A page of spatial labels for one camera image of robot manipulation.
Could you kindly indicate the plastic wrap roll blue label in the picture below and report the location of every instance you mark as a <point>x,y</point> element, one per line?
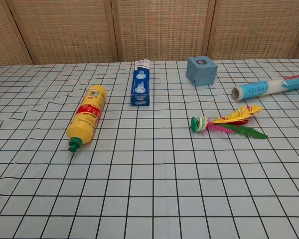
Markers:
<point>259,88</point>

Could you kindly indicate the blue toothpaste box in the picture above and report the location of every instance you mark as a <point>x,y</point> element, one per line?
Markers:
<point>140,87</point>

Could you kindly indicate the colourful feather shuttlecock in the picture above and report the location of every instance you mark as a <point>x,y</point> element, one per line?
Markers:
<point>199,124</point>

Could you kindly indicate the yellow bottle with green cap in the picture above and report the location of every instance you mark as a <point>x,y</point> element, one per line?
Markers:
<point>88,117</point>

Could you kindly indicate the light blue checked tablecloth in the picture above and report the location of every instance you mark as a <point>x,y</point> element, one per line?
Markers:
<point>149,179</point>

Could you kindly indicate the light blue cube box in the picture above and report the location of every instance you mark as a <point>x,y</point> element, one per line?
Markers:
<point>201,73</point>

